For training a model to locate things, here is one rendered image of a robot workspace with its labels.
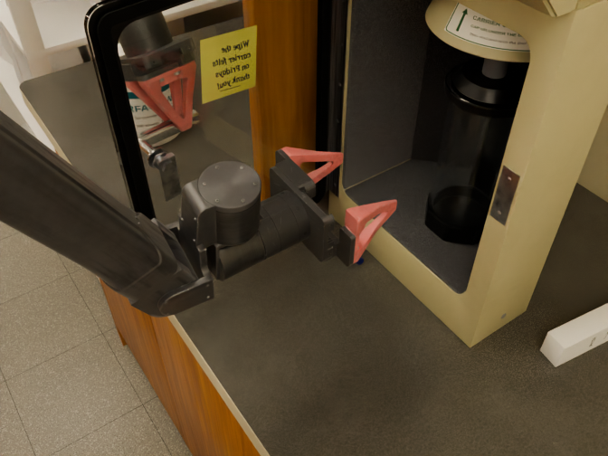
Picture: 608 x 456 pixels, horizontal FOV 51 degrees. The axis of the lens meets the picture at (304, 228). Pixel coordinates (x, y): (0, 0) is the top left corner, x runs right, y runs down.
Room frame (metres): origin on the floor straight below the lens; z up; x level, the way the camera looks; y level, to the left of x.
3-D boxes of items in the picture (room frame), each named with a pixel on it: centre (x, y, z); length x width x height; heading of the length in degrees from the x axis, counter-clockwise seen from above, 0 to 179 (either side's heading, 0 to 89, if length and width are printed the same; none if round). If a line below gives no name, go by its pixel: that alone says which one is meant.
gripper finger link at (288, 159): (0.55, -0.01, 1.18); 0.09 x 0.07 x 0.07; 125
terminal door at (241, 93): (0.64, 0.08, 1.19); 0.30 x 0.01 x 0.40; 131
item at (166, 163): (0.56, 0.16, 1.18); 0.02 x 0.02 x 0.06; 41
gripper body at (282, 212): (0.48, 0.02, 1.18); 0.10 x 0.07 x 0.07; 35
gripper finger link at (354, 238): (0.50, -0.05, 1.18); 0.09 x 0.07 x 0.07; 125
